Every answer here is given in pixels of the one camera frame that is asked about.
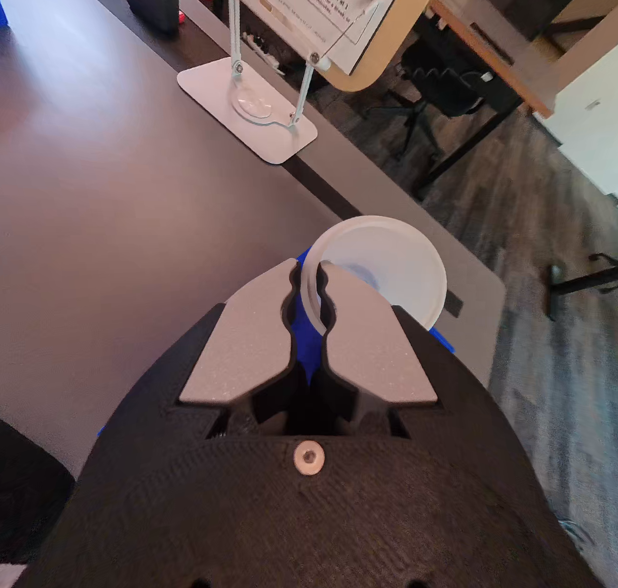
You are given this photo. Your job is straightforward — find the white plastic bottle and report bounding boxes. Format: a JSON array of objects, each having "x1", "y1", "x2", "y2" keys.
[{"x1": 299, "y1": 216, "x2": 448, "y2": 335}]

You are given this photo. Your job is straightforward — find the wooden instruction board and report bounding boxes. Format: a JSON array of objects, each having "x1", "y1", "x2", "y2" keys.
[{"x1": 212, "y1": 0, "x2": 450, "y2": 92}]

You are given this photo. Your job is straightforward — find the blue plastic bin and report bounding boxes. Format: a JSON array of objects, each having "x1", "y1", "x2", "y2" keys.
[{"x1": 97, "y1": 245, "x2": 455, "y2": 438}]

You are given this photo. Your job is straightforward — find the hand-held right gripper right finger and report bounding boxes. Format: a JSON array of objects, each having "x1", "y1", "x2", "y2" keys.
[{"x1": 318, "y1": 261, "x2": 439, "y2": 408}]

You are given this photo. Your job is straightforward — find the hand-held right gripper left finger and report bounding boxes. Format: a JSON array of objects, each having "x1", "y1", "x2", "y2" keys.
[{"x1": 179, "y1": 258, "x2": 301, "y2": 408}]

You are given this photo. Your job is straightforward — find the person's black trousers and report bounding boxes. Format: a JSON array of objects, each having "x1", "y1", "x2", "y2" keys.
[{"x1": 0, "y1": 419, "x2": 76, "y2": 565}]

